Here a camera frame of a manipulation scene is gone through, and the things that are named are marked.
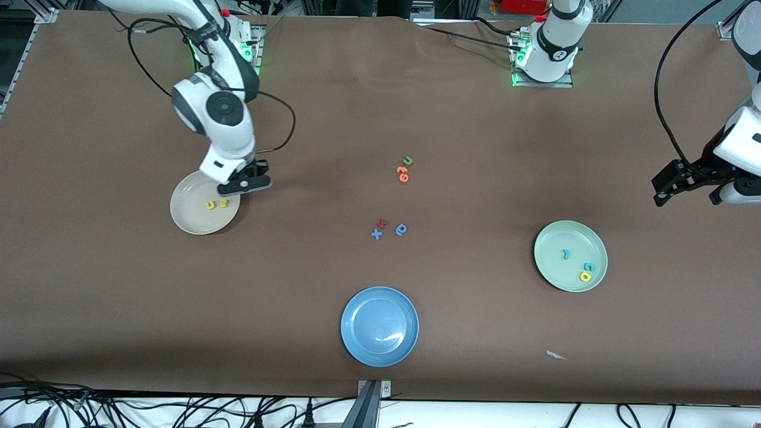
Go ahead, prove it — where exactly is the beige brown round plate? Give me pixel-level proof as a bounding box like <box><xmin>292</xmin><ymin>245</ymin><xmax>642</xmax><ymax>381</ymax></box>
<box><xmin>170</xmin><ymin>171</ymin><xmax>241</xmax><ymax>235</ymax></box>

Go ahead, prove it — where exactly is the pale green round plate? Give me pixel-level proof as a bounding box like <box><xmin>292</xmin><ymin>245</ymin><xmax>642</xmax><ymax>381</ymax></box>
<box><xmin>534</xmin><ymin>221</ymin><xmax>608</xmax><ymax>292</ymax></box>

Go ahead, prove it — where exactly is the blue round plate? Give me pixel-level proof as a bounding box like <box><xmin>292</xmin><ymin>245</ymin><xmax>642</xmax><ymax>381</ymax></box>
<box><xmin>341</xmin><ymin>287</ymin><xmax>420</xmax><ymax>367</ymax></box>

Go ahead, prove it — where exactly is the red box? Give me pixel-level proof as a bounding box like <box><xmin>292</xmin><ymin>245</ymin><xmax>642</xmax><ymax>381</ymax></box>
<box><xmin>499</xmin><ymin>0</ymin><xmax>551</xmax><ymax>16</ymax></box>

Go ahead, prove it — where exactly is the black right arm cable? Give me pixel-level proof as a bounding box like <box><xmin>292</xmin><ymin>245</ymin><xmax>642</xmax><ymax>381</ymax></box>
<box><xmin>128</xmin><ymin>17</ymin><xmax>297</xmax><ymax>156</ymax></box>

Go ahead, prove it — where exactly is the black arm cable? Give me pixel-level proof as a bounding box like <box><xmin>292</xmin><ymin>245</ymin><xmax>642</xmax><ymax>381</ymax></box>
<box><xmin>128</xmin><ymin>17</ymin><xmax>297</xmax><ymax>156</ymax></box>
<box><xmin>653</xmin><ymin>0</ymin><xmax>745</xmax><ymax>174</ymax></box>

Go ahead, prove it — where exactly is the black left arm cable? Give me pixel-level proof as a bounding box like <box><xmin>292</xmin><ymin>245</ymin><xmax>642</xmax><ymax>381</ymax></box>
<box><xmin>653</xmin><ymin>0</ymin><xmax>745</xmax><ymax>174</ymax></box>

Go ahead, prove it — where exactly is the aluminium frame profile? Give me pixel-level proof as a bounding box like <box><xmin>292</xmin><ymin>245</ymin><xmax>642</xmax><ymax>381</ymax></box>
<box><xmin>0</xmin><ymin>6</ymin><xmax>60</xmax><ymax>117</ymax></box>
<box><xmin>716</xmin><ymin>6</ymin><xmax>741</xmax><ymax>41</ymax></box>

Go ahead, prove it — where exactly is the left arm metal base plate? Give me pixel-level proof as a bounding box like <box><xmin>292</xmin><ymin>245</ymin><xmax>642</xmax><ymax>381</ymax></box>
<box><xmin>510</xmin><ymin>30</ymin><xmax>575</xmax><ymax>89</ymax></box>

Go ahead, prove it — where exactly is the black base power cable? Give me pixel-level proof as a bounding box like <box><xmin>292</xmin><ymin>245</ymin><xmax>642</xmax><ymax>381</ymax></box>
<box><xmin>416</xmin><ymin>17</ymin><xmax>517</xmax><ymax>51</ymax></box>

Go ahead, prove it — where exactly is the black floor cable tangle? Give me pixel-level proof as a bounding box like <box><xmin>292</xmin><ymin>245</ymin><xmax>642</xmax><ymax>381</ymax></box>
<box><xmin>107</xmin><ymin>394</ymin><xmax>298</xmax><ymax>428</ymax></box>
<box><xmin>0</xmin><ymin>372</ymin><xmax>122</xmax><ymax>428</ymax></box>

